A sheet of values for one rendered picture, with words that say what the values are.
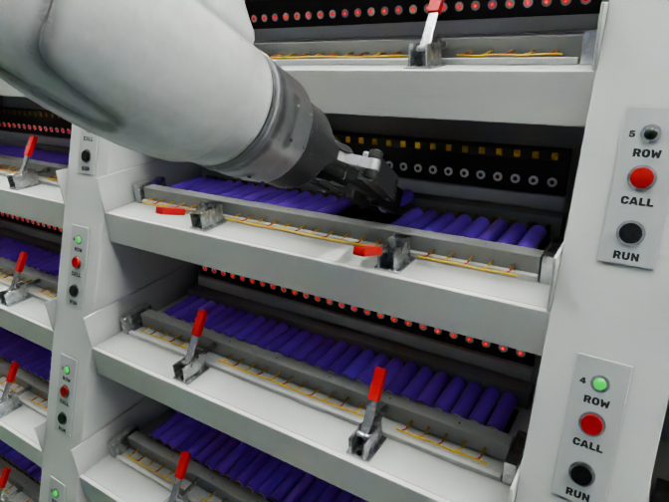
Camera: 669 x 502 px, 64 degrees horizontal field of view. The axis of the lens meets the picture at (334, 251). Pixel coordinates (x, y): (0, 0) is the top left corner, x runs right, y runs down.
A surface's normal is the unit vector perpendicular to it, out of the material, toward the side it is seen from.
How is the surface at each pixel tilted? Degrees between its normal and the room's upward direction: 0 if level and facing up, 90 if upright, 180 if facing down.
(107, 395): 90
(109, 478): 20
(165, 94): 121
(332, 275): 110
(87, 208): 90
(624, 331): 90
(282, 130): 105
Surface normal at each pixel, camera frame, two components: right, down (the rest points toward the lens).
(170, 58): 0.74, 0.39
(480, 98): -0.54, 0.36
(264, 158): 0.45, 0.80
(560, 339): -0.52, 0.02
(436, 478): -0.05, -0.92
